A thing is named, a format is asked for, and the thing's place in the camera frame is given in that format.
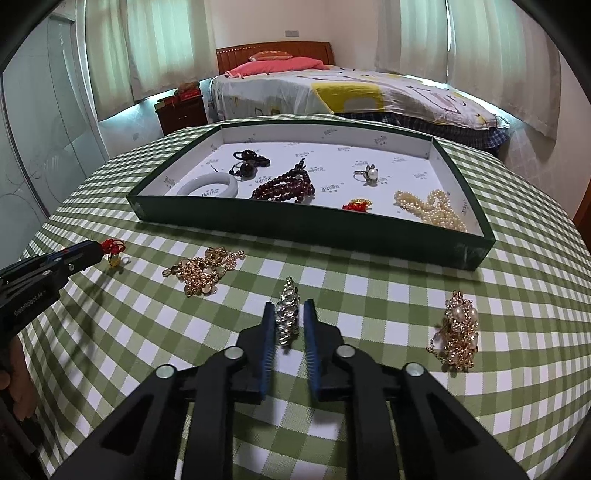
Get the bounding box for white jade bangle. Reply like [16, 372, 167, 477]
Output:
[175, 174, 240, 199]

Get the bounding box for white pearl necklace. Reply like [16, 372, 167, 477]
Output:
[394, 189, 468, 233]

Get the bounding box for wooden door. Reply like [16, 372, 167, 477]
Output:
[574, 182, 591, 228]

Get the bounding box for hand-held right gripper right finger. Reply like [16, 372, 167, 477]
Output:
[302, 299, 527, 480]

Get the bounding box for blue plaid bed cover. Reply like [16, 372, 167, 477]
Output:
[338, 111, 511, 156]

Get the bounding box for gold pearl brooch necklace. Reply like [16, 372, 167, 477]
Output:
[426, 291, 480, 373]

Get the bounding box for pearl ring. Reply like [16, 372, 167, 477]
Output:
[353, 164, 380, 186]

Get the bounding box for glass wardrobe door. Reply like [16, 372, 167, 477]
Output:
[0, 13, 112, 224]

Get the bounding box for gold chain necklace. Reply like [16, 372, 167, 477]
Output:
[162, 247, 247, 297]

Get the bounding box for dark wooden nightstand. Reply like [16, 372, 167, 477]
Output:
[154, 95, 209, 136]

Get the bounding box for wooden headboard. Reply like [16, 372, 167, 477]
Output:
[216, 41, 334, 75]

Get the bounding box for dark brown bead earrings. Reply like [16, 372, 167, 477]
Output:
[230, 148, 272, 181]

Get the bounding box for dark red bead bracelet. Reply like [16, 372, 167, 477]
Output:
[250, 158, 317, 204]

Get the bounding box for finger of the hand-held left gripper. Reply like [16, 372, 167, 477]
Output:
[0, 241, 102, 283]
[58, 250, 104, 278]

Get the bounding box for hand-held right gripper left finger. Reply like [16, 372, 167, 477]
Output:
[55, 302, 279, 480]

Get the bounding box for pink pillow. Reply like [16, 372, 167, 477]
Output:
[223, 56, 327, 79]

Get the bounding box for silver crystal brooch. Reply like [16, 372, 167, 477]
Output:
[274, 277, 302, 350]

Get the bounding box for red knot charm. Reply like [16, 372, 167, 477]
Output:
[102, 239, 127, 269]

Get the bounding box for bed with patterned cover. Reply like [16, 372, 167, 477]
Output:
[208, 66, 509, 131]

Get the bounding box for dark green shallow box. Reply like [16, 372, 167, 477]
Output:
[127, 117, 497, 271]

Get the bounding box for green checkered tablecloth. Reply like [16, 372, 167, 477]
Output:
[18, 113, 591, 480]

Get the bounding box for white curtain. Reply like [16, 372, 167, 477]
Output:
[117, 0, 219, 100]
[445, 0, 562, 140]
[83, 0, 140, 123]
[374, 0, 452, 86]

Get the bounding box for person's left hand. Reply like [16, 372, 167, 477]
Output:
[0, 335, 37, 422]

